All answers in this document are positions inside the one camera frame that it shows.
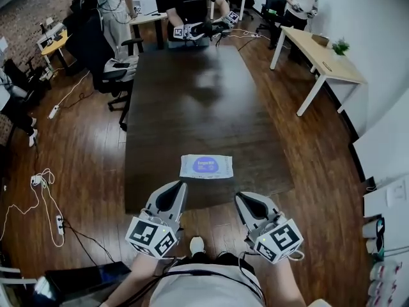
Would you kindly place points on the person's black trousers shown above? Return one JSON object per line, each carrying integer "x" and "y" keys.
{"x": 228, "y": 258}

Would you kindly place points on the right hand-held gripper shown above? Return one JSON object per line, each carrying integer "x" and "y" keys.
{"x": 281, "y": 238}

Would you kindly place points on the black glossy case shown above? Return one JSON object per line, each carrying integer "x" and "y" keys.
{"x": 86, "y": 278}

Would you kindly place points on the black phone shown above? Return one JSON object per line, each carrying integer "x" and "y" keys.
{"x": 121, "y": 65}

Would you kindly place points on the person's white shoe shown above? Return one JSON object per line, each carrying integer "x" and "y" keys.
{"x": 197, "y": 245}

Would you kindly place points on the white power strip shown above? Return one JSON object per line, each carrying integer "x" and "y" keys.
{"x": 59, "y": 225}
{"x": 53, "y": 112}

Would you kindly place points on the white cabinet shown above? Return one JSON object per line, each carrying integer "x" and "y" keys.
{"x": 390, "y": 222}

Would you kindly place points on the black office chair with armrests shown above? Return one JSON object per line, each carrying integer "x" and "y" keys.
{"x": 96, "y": 56}

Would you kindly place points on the person's right forearm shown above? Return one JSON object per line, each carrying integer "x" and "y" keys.
{"x": 289, "y": 283}

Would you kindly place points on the white charger block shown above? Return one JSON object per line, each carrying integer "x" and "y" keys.
{"x": 35, "y": 180}

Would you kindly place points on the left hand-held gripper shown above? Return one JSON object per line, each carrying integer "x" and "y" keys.
{"x": 150, "y": 235}

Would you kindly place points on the light wooden desk white legs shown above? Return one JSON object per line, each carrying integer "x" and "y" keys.
{"x": 332, "y": 62}

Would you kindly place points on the yellow round table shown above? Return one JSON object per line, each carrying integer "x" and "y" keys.
{"x": 54, "y": 45}

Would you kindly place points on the light desk black legs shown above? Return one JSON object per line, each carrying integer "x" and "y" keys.
{"x": 147, "y": 19}

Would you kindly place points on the person's white shirt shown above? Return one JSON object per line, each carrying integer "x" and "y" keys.
{"x": 204, "y": 286}

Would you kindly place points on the white wet wipes pack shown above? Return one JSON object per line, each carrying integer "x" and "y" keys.
{"x": 220, "y": 166}

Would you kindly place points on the brown cardboard box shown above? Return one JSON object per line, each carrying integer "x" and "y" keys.
{"x": 320, "y": 39}

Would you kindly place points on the person's left forearm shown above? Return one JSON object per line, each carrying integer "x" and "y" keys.
{"x": 140, "y": 280}

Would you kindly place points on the small green potted plant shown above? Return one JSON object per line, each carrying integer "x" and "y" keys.
{"x": 340, "y": 46}

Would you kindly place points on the white box appliance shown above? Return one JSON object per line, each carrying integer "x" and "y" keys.
{"x": 143, "y": 4}

